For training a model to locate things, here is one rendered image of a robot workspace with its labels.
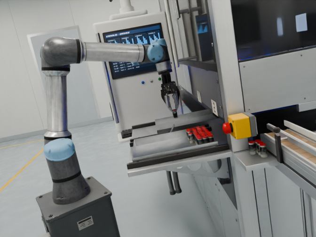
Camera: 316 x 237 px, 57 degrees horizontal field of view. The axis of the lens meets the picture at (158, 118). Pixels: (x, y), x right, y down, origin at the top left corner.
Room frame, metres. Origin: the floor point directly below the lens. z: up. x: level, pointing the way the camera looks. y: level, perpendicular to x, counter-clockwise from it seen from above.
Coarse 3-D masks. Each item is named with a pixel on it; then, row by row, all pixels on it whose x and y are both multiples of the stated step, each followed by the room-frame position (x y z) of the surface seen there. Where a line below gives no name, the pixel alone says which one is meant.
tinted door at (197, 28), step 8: (192, 0) 1.39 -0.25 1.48; (200, 0) 1.23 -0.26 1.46; (192, 8) 1.42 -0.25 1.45; (200, 8) 1.25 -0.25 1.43; (192, 16) 1.45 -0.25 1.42; (200, 16) 1.28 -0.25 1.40; (192, 24) 1.48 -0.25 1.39; (200, 24) 1.30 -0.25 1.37; (192, 32) 1.52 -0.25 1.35; (200, 32) 1.32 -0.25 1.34; (208, 32) 1.17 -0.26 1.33; (200, 40) 1.35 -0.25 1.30; (208, 40) 1.19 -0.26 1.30; (200, 48) 1.38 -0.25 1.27; (208, 48) 1.22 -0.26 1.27; (200, 56) 1.41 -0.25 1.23; (208, 56) 1.24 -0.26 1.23
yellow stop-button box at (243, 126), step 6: (234, 114) 1.00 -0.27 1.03; (240, 114) 0.98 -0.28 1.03; (246, 114) 0.97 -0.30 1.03; (234, 120) 0.93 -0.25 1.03; (240, 120) 0.93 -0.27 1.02; (246, 120) 0.93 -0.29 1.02; (252, 120) 0.93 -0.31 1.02; (234, 126) 0.94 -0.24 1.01; (240, 126) 0.93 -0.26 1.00; (246, 126) 0.93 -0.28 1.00; (252, 126) 0.93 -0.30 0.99; (234, 132) 0.94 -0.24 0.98; (240, 132) 0.93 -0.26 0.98; (246, 132) 0.93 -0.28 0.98; (252, 132) 0.93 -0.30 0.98; (240, 138) 0.93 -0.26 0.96
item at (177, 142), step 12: (180, 132) 1.34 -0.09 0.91; (144, 144) 1.34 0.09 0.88; (156, 144) 1.30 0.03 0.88; (168, 144) 1.27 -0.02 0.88; (180, 144) 1.24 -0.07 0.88; (192, 144) 1.20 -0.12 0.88; (204, 144) 1.09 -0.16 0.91; (216, 144) 1.09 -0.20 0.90; (132, 156) 1.11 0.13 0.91; (144, 156) 1.08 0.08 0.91; (156, 156) 1.08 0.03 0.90
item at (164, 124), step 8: (192, 112) 1.69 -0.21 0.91; (200, 112) 1.69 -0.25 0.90; (208, 112) 1.69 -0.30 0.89; (160, 120) 1.68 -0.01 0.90; (168, 120) 1.68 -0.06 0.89; (176, 120) 1.68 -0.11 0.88; (184, 120) 1.65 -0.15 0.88; (192, 120) 1.62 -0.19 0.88; (200, 120) 1.58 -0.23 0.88; (208, 120) 1.43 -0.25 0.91; (216, 120) 1.43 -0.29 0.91; (160, 128) 1.58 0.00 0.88; (168, 128) 1.43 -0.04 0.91; (176, 128) 1.43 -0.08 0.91
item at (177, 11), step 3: (174, 0) 1.48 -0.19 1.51; (177, 0) 1.48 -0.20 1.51; (174, 3) 1.48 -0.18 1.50; (177, 3) 1.48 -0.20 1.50; (174, 6) 1.49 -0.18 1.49; (177, 6) 1.48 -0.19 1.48; (177, 9) 1.48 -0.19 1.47; (183, 9) 1.49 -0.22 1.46; (186, 9) 1.48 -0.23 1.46; (189, 9) 1.48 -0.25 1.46; (177, 12) 1.48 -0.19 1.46; (180, 12) 1.49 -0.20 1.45; (177, 15) 1.48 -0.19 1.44; (180, 15) 1.49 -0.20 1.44; (177, 18) 1.49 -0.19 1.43
